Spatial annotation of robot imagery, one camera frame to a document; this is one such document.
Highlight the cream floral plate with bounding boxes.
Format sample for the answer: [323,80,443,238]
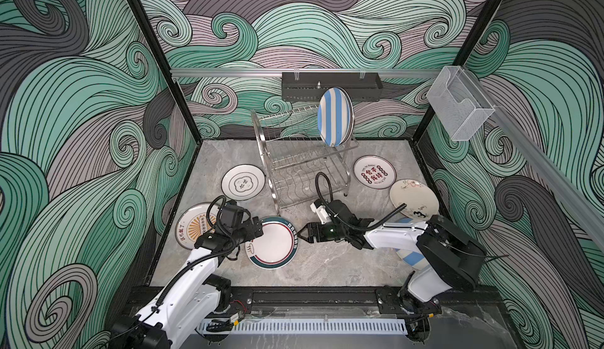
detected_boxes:
[389,179,440,221]

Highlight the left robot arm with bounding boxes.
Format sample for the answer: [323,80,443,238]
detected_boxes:
[106,217,263,348]

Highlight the clear acrylic wall holder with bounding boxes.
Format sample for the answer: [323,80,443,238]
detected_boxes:
[426,66,495,141]

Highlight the white plate black outline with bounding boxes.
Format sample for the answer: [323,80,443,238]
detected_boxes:
[221,164,266,201]

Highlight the black wall shelf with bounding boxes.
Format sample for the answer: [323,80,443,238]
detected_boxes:
[281,71,384,102]

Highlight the blue striped plate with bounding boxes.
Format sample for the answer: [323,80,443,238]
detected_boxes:
[317,87,354,148]
[396,218,429,270]

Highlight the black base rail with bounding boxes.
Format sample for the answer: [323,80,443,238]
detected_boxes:
[226,286,502,310]

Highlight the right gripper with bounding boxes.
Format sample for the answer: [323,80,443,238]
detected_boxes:
[294,222,349,245]

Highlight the white slotted cable duct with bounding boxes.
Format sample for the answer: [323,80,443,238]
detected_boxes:
[218,318,407,336]

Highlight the white plate red characters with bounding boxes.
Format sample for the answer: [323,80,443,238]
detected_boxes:
[352,155,396,190]

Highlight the green red rimmed plate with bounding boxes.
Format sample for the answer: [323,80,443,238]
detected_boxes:
[245,216,298,270]

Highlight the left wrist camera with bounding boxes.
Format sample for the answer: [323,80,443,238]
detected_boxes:
[216,200,251,231]

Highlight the steel wire dish rack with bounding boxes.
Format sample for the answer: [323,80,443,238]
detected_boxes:
[251,104,359,215]

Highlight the orange sunburst plate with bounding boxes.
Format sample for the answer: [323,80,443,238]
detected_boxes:
[175,203,218,250]

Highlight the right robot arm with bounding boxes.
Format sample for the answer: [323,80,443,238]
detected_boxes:
[297,215,487,313]

